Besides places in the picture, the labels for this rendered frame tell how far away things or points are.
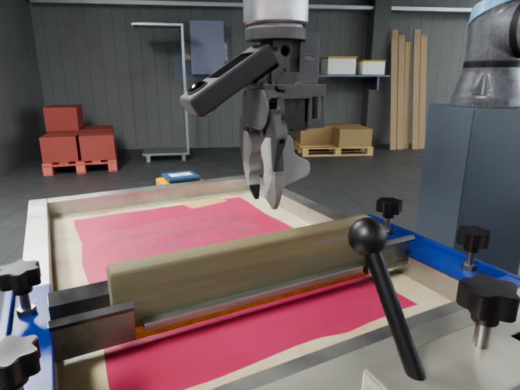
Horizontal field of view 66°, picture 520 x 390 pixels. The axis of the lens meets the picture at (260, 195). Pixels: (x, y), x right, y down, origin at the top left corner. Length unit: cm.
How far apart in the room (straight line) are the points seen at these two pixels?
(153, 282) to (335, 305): 26
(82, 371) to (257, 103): 36
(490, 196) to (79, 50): 732
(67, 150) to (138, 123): 203
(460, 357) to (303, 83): 33
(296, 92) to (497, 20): 64
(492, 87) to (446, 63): 784
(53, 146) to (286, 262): 560
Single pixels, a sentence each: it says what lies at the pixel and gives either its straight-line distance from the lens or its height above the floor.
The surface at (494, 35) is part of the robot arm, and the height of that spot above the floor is 135.
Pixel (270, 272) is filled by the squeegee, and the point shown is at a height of 101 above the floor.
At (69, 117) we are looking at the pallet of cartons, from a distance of 662.
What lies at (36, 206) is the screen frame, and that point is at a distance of 102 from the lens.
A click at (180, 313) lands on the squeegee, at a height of 99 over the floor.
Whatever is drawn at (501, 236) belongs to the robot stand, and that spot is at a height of 91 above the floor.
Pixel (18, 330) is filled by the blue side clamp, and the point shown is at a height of 100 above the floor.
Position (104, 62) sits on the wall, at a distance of 776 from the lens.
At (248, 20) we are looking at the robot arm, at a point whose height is 132.
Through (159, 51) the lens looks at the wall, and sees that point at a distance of 762.
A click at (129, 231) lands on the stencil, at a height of 96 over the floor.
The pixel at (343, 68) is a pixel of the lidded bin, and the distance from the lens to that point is 725.
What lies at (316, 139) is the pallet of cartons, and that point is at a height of 22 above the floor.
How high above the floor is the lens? 126
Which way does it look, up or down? 16 degrees down
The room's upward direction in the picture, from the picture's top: straight up
